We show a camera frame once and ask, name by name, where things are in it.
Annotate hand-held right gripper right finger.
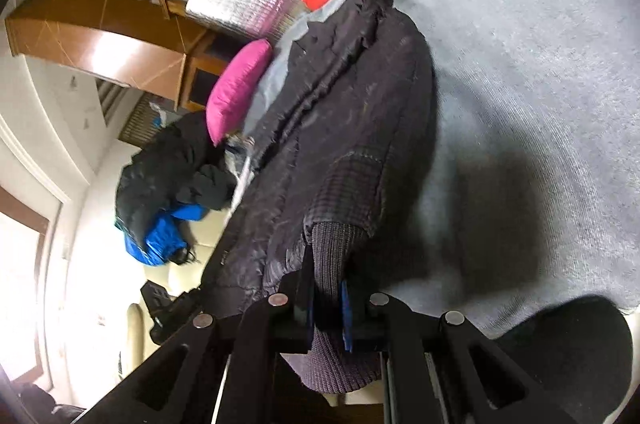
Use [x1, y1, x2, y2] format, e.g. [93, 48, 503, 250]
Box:
[340, 281, 546, 424]

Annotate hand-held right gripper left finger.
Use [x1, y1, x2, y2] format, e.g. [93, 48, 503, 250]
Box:
[75, 271, 316, 424]

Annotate dark quilted zip jacket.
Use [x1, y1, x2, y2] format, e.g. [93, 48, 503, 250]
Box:
[200, 0, 441, 395]

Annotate beige sofa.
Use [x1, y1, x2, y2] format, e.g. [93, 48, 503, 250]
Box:
[120, 204, 241, 385]

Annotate blue jacket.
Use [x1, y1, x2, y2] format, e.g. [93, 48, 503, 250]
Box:
[124, 203, 208, 266]

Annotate black puffer jacket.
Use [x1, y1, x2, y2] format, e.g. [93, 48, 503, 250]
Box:
[115, 111, 238, 235]

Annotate pale patterned cloth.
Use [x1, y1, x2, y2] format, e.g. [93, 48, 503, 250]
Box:
[224, 133, 257, 172]

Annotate wooden lattice screen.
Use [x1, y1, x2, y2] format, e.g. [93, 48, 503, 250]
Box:
[120, 96, 173, 145]

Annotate pink pillow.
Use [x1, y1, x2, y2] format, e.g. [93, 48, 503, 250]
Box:
[206, 39, 273, 147]

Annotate wooden cabinet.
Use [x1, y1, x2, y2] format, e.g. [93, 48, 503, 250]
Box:
[175, 31, 241, 110]
[5, 0, 188, 97]

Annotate grey blanket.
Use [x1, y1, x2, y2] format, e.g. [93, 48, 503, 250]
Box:
[240, 0, 640, 340]

